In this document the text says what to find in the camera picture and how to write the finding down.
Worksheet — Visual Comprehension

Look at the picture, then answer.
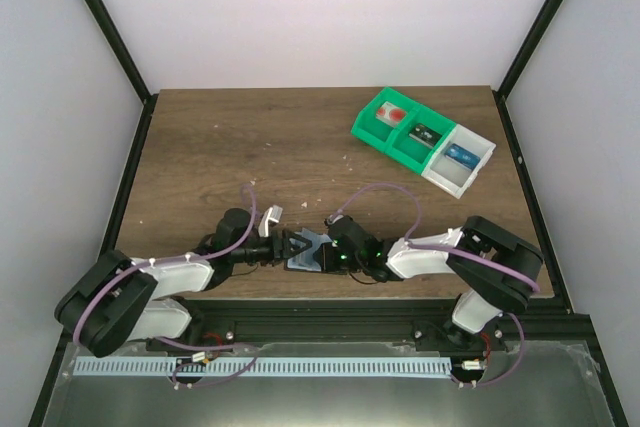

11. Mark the black leather card holder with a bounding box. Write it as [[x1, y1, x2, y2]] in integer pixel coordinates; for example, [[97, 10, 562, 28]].
[[285, 228, 334, 273]]

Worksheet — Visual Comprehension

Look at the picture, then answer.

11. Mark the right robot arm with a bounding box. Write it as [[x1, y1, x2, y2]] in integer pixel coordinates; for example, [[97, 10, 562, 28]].
[[313, 215, 543, 349]]

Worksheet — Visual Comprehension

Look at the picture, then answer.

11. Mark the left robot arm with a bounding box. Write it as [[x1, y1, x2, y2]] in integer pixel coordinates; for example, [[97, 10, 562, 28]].
[[54, 206, 312, 358]]

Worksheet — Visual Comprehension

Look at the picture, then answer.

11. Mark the black VIP card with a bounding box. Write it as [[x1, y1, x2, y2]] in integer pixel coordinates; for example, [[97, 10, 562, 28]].
[[409, 123, 442, 148]]

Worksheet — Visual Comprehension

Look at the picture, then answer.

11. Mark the red white card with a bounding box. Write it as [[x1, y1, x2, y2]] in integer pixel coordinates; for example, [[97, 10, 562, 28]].
[[375, 101, 407, 128]]

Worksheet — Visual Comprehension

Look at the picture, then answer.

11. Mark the blue card in bin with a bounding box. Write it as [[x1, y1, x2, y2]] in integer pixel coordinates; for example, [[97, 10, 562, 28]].
[[445, 143, 480, 171]]

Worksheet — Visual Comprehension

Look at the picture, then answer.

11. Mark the green bin middle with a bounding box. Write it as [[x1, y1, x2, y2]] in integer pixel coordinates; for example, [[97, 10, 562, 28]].
[[385, 107, 456, 175]]

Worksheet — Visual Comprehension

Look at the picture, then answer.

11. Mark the green bin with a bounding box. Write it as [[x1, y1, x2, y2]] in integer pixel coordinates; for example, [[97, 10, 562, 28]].
[[385, 107, 456, 175], [351, 87, 425, 153]]

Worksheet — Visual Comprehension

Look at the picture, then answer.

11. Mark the green bin far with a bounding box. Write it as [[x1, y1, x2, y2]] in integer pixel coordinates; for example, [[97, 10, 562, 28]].
[[351, 87, 425, 153]]

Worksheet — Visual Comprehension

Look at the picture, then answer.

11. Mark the white translucent bin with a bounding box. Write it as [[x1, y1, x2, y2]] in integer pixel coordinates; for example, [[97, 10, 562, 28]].
[[421, 124, 496, 199]]

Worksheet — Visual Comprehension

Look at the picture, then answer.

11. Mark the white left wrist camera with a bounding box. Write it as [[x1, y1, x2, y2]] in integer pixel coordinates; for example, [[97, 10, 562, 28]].
[[258, 205, 283, 238]]

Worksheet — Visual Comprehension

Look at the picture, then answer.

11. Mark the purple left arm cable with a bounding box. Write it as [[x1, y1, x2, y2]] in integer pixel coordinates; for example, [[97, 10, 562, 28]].
[[72, 182, 258, 346]]

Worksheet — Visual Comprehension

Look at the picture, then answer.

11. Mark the light blue slotted cable duct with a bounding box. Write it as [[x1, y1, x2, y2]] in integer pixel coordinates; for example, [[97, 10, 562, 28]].
[[73, 356, 452, 379]]

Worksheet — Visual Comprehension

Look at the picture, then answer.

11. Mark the black aluminium front rail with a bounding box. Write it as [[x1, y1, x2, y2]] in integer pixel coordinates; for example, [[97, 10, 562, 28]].
[[177, 299, 599, 354]]

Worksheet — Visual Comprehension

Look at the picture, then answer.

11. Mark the black left frame post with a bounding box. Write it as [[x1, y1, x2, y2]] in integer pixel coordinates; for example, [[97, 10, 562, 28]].
[[53, 0, 153, 103]]

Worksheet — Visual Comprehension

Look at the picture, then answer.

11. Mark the black frame post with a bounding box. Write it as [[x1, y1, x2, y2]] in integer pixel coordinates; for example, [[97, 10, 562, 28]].
[[497, 0, 595, 98], [53, 0, 153, 103]]

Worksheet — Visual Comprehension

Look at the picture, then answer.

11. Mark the black right frame post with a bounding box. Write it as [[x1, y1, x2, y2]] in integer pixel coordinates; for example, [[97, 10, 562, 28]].
[[497, 0, 595, 98]]

